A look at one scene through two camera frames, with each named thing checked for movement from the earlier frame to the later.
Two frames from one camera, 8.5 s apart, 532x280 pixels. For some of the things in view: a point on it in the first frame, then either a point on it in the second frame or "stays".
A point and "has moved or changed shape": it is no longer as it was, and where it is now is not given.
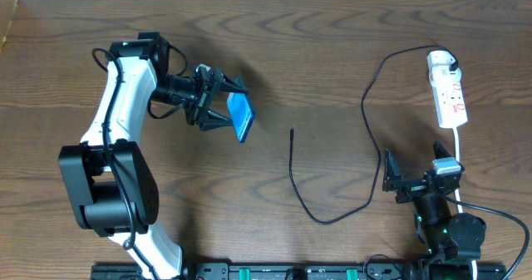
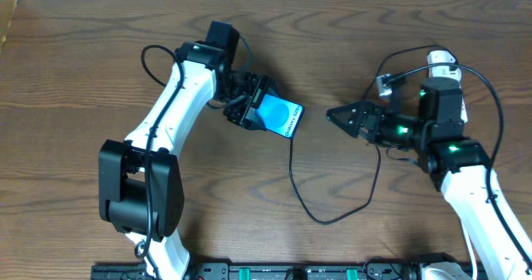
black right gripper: [416, 188] -> [370, 120]
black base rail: [278, 271] stays
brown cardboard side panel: [8, 5] stays
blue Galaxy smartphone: [241, 113] has moved or changed shape
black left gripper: [202, 99] -> [248, 100]
